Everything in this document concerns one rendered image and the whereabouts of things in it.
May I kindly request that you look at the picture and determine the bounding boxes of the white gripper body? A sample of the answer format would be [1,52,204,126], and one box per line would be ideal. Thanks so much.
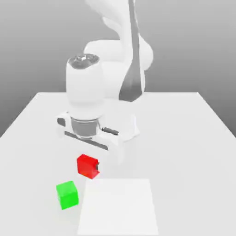
[62,129,124,164]

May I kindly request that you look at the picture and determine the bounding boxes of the small red cube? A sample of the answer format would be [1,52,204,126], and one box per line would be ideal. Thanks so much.
[76,153,100,180]

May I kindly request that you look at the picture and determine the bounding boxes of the small green cube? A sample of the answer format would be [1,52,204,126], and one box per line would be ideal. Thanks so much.
[56,180,79,211]

